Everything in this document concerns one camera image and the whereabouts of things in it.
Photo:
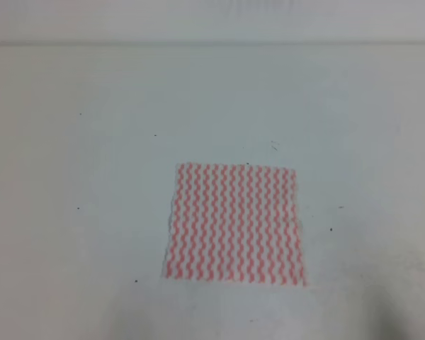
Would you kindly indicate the pink white wavy striped towel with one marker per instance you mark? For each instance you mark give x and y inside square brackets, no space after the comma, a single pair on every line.
[235,223]

